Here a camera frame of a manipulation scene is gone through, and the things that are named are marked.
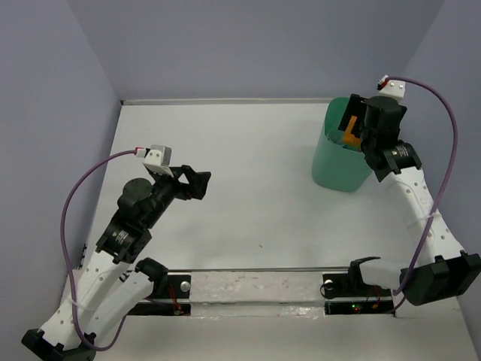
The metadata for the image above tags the green plastic bin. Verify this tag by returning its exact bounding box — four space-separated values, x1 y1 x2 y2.
311 97 372 193

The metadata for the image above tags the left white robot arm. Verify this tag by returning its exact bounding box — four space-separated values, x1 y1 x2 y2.
22 165 211 360

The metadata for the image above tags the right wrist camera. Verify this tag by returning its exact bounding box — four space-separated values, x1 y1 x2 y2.
377 75 406 102

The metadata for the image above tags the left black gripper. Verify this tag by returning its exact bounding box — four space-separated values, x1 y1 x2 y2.
143 165 211 229

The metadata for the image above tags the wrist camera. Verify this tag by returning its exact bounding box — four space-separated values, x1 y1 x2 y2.
143 144 174 177
377 75 406 102

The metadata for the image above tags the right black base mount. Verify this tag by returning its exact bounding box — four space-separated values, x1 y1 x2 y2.
319 273 395 316

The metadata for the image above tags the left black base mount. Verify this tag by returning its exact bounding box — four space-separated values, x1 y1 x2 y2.
128 273 192 317

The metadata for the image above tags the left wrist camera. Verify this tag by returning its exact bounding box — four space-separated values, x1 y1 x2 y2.
143 144 174 177

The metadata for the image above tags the small orange juice bottle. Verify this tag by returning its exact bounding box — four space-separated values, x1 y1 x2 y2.
342 115 362 148

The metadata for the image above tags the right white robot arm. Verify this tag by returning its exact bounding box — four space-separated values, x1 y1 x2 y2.
339 94 480 306

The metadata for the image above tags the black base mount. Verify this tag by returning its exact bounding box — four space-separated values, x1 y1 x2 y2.
128 273 192 317
319 273 395 316

